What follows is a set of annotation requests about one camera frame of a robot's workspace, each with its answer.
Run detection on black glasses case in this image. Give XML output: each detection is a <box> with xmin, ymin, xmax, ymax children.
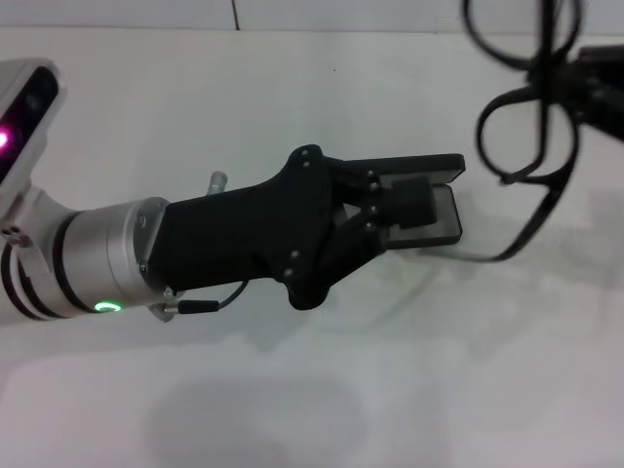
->
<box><xmin>340</xmin><ymin>152</ymin><xmax>468</xmax><ymax>249</ymax></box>

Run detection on black cable with metal plug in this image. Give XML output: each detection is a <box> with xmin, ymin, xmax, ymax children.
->
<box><xmin>150</xmin><ymin>280</ymin><xmax>249</xmax><ymax>324</ymax></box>

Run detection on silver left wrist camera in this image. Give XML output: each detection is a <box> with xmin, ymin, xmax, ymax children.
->
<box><xmin>0</xmin><ymin>58</ymin><xmax>69</xmax><ymax>254</ymax></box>

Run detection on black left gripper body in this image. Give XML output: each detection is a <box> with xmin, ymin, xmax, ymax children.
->
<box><xmin>145</xmin><ymin>143</ymin><xmax>386</xmax><ymax>312</ymax></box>

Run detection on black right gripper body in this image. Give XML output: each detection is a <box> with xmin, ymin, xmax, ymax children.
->
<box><xmin>577</xmin><ymin>46</ymin><xmax>624</xmax><ymax>143</ymax></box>

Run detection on black glasses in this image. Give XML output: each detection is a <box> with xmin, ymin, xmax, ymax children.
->
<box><xmin>461</xmin><ymin>0</ymin><xmax>589</xmax><ymax>263</ymax></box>

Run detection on silver connector stub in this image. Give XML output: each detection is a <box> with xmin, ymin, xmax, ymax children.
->
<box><xmin>206</xmin><ymin>170</ymin><xmax>230</xmax><ymax>197</ymax></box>

